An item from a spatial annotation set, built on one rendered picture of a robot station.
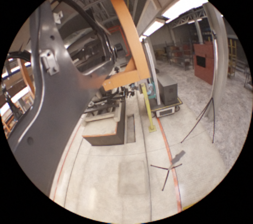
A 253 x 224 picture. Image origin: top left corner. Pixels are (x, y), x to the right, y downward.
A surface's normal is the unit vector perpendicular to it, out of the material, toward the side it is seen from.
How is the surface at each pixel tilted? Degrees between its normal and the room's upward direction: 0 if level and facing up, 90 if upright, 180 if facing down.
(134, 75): 90
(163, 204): 0
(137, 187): 0
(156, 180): 0
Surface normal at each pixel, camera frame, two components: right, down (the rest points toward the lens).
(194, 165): -0.31, -0.82
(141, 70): -0.01, 0.51
